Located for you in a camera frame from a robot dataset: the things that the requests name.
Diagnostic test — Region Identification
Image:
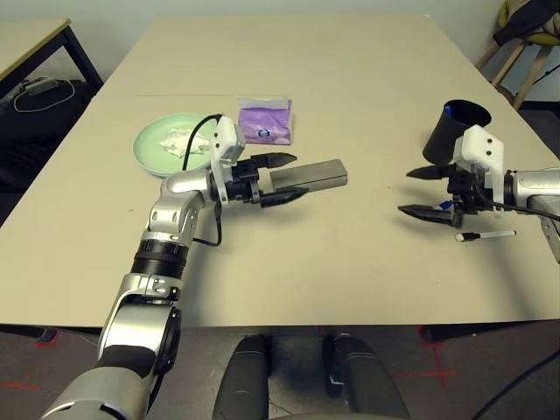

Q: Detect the black bag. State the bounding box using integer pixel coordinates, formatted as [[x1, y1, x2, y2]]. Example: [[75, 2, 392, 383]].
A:
[[0, 78, 95, 193]]

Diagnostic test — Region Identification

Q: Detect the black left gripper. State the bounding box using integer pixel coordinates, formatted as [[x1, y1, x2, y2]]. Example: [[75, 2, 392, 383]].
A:
[[227, 152, 310, 209]]

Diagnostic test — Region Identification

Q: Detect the grey left robot leg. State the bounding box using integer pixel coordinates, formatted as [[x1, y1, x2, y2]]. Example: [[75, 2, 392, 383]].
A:
[[213, 334, 272, 420]]

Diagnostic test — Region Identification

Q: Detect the white tissue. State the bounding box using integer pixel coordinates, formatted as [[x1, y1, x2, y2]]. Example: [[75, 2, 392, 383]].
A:
[[157, 127, 211, 158]]

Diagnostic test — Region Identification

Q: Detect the light green plate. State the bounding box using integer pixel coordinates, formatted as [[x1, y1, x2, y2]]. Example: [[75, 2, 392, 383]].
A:
[[133, 112, 219, 179]]

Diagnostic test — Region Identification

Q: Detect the grey power adapter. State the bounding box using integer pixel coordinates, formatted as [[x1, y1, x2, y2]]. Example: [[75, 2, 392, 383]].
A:
[[24, 78, 58, 95]]

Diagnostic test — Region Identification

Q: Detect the yellow-green stool cushion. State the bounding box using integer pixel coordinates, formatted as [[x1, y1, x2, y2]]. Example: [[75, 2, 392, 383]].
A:
[[498, 0, 560, 47]]

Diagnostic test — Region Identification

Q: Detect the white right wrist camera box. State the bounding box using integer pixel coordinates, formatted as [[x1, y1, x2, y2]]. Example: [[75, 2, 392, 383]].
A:
[[453, 125, 505, 211]]

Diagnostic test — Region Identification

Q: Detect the grey robot leg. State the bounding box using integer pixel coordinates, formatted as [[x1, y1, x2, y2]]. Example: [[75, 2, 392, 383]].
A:
[[213, 334, 272, 420], [323, 332, 410, 420]]

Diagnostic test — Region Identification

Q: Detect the beige side table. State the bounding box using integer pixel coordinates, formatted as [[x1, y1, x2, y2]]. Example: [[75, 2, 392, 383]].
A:
[[0, 17, 106, 88]]

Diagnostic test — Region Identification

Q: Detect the white marker black cap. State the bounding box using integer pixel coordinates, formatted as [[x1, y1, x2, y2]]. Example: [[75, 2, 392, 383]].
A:
[[454, 230, 517, 243]]

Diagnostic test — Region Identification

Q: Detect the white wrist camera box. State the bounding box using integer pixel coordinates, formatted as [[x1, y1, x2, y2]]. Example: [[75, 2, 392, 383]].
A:
[[209, 114, 246, 207], [453, 125, 505, 211]]

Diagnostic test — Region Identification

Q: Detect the wooden stool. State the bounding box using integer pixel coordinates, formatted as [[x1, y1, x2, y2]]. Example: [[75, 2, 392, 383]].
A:
[[476, 38, 560, 110]]

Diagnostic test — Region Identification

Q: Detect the black cup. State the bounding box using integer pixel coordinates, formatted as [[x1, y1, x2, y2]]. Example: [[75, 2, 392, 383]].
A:
[[422, 99, 492, 165]]

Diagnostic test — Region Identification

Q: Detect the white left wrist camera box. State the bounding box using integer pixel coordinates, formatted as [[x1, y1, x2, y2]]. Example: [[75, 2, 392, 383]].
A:
[[209, 114, 246, 207]]

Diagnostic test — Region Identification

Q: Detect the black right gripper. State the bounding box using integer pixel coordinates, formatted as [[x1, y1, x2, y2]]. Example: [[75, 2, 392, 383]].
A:
[[396, 164, 487, 228]]

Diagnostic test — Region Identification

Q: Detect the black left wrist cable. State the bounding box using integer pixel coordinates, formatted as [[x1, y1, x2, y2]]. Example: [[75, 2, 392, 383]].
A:
[[181, 113, 224, 249]]

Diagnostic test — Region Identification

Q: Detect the grey right robot leg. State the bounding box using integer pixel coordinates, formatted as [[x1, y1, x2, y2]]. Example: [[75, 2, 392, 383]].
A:
[[323, 332, 410, 420]]

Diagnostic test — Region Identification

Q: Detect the purple tissue pack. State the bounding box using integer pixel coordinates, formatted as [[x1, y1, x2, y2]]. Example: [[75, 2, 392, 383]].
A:
[[237, 94, 293, 145]]

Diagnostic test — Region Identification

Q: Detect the grey glasses case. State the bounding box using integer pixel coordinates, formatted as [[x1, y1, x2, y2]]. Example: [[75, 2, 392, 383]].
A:
[[266, 159, 350, 193]]

